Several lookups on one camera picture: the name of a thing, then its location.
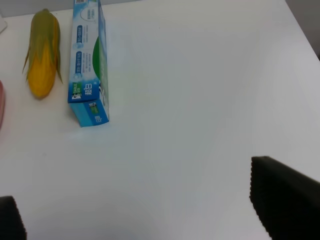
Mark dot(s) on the yellow corn cob green husk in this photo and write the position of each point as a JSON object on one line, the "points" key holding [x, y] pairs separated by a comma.
{"points": [[43, 56]]}

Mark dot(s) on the pink square plate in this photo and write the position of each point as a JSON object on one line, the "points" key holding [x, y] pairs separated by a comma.
{"points": [[2, 102]]}

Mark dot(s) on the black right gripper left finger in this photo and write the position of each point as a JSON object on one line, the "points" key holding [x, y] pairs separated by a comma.
{"points": [[11, 224]]}

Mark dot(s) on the blue toothpaste box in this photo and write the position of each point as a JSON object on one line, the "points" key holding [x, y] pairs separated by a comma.
{"points": [[88, 94]]}

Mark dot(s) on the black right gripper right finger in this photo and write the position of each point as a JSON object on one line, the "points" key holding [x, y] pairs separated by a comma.
{"points": [[286, 201]]}

